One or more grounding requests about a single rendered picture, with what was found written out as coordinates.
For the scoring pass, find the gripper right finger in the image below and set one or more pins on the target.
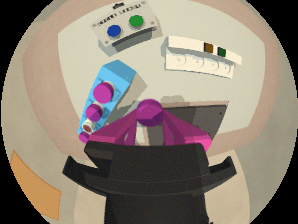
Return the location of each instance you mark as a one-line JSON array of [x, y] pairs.
[[183, 132]]

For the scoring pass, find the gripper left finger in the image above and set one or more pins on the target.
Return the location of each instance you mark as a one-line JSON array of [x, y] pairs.
[[116, 131]]

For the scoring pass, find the cream long bar with two dark lamps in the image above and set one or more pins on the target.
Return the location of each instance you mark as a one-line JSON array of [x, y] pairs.
[[179, 58]]

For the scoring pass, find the blue rectangular tube holder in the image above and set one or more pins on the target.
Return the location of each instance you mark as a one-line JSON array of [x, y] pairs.
[[121, 76]]

